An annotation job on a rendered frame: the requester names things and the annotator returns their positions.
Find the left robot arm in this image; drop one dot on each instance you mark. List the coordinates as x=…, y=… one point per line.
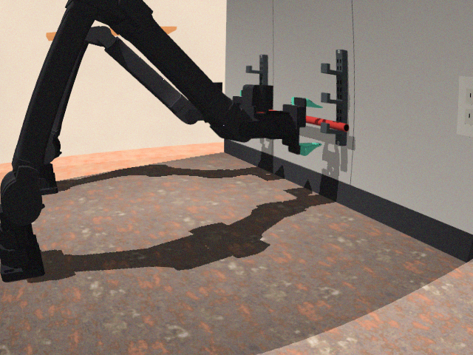
x=139, y=69

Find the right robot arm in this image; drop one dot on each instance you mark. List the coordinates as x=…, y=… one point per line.
x=21, y=199

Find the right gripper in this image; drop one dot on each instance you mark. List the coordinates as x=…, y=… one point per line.
x=288, y=125

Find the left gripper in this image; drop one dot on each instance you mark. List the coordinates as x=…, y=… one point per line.
x=238, y=98

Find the red metal bar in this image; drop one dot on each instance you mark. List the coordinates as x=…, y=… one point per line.
x=333, y=124

